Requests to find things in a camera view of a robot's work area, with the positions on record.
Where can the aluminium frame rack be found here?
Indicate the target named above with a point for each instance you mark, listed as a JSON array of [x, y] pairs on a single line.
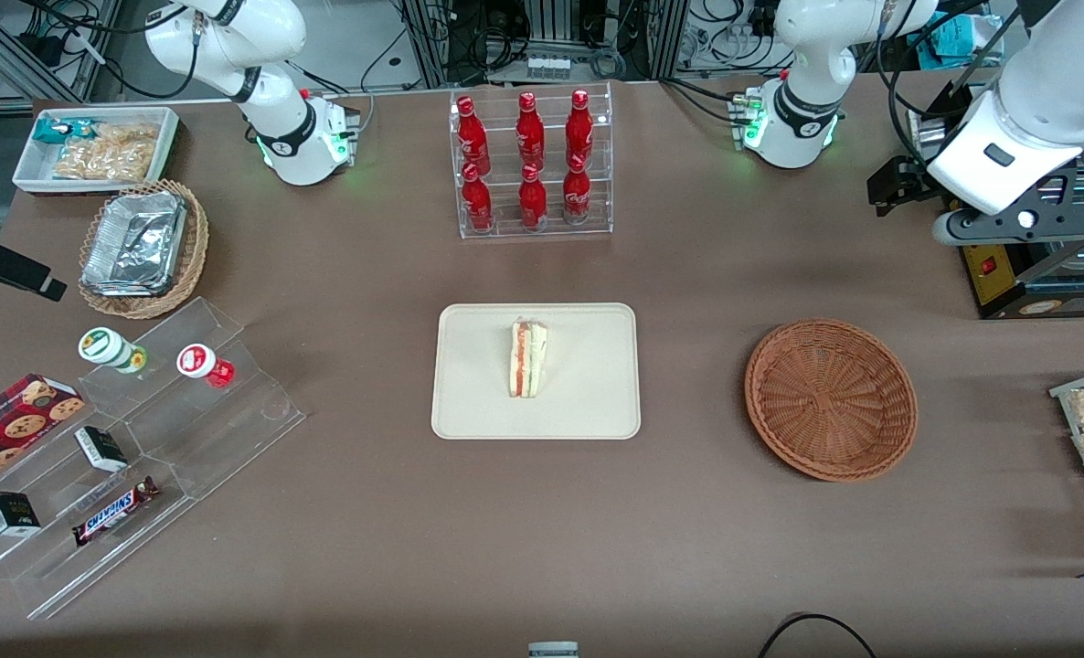
[[430, 46]]

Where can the white plastic snack bin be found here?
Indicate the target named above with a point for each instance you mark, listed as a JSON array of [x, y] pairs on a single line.
[[30, 172]]

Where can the green lid yogurt cup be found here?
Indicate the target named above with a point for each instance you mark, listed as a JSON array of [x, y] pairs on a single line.
[[99, 344]]

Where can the black food warmer cabinet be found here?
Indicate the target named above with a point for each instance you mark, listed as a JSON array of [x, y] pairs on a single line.
[[999, 274]]

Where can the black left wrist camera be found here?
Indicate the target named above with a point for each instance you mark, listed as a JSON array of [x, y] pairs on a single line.
[[898, 183]]

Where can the red soda bottle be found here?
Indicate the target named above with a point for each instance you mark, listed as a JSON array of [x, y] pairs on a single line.
[[579, 128], [530, 132], [577, 196], [473, 137], [477, 201], [533, 201]]

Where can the small black chocolate box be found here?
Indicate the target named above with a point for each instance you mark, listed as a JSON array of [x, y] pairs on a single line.
[[10, 514], [99, 450]]

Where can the stacked aluminium foil trays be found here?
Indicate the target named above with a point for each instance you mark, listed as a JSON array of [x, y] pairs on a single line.
[[135, 242]]

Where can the clear bag of crackers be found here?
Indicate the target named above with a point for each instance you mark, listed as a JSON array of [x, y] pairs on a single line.
[[103, 160], [131, 134]]

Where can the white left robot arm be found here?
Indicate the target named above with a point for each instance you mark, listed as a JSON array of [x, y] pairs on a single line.
[[807, 55]]

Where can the small white grey device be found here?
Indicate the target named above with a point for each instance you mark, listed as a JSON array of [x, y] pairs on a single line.
[[553, 651]]

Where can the clear acrylic bottle rack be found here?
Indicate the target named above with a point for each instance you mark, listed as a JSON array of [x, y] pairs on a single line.
[[504, 137]]

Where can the cyan plastic bag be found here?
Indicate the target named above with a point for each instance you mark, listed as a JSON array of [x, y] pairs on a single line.
[[958, 46]]

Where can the red tartan cookie box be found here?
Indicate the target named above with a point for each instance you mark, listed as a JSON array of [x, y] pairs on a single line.
[[12, 429]]

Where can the red lid yogurt cup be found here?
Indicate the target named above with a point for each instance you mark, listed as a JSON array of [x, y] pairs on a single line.
[[196, 361]]

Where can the clear acrylic stepped display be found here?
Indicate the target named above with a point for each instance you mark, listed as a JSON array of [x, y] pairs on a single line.
[[222, 429]]

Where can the teal snack packet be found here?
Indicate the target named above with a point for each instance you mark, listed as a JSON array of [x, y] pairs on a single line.
[[58, 130]]

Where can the triangular sandwich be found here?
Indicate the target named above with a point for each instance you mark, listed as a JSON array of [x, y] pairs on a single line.
[[527, 361]]

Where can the light wicker basket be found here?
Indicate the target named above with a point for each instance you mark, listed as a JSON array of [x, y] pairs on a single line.
[[196, 247]]

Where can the white power strip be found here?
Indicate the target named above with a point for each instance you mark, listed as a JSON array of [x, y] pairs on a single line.
[[548, 66]]

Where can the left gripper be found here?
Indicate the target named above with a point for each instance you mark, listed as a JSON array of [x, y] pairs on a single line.
[[914, 176]]

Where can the aluminium frame beam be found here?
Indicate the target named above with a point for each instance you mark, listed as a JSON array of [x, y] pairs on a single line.
[[21, 59]]

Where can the Snickers chocolate bar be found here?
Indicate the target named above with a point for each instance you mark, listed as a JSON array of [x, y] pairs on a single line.
[[112, 512]]

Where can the brown wicker basket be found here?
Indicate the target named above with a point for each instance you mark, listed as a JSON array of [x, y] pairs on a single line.
[[830, 402]]

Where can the beige rectangular serving tray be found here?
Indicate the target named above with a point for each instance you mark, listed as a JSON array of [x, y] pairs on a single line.
[[597, 384]]

